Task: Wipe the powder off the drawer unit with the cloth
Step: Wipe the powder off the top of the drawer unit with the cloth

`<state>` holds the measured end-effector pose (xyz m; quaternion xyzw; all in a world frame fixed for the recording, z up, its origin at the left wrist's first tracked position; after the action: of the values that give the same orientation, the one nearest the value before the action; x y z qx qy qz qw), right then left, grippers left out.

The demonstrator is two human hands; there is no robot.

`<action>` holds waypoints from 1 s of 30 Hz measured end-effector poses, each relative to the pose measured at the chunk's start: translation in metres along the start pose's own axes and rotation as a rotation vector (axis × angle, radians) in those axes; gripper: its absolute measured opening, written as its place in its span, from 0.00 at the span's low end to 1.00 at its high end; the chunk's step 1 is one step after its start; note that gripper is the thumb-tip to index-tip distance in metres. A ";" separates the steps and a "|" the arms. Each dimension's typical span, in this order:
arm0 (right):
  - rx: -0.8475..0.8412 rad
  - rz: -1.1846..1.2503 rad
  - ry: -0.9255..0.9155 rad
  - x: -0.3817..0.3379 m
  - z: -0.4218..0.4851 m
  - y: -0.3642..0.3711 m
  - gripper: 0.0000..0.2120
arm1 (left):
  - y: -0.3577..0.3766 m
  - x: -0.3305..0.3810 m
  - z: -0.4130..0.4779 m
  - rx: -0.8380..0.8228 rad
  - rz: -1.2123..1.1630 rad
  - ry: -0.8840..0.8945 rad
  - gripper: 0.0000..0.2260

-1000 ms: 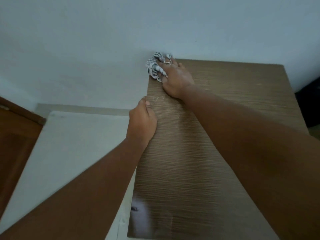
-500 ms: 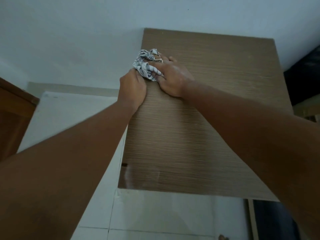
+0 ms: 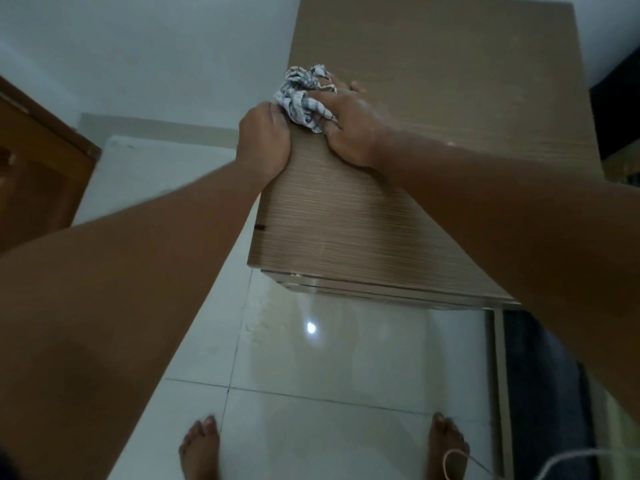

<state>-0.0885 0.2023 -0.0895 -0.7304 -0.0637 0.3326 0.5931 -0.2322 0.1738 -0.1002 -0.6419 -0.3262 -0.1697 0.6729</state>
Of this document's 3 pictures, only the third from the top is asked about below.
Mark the brown wooden door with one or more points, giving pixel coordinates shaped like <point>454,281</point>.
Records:
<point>40,169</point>

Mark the person's right forearm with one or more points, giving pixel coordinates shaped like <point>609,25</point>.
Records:
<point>500,209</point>

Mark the striped bed sheet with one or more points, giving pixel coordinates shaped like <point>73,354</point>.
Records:
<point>625,167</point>

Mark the person's left forearm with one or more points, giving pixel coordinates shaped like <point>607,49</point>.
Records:
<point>125,304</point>

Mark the person's left hand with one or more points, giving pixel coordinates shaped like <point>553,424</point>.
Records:
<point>265,144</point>

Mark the brown wooden drawer cabinet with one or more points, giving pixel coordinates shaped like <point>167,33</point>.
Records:
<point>450,69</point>

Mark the person's foot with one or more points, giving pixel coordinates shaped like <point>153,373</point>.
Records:
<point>200,449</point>
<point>440,439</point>

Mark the white checkered cleaning cloth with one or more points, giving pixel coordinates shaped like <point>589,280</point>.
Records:
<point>295,102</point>

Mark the person's right foot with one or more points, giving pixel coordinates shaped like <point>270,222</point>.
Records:
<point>440,439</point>

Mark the person's left foot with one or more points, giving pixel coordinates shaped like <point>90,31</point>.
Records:
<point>200,449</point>

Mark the dark bed base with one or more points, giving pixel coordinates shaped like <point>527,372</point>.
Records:
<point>540,394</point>

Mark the person's right hand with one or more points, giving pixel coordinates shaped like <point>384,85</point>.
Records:
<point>360,129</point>

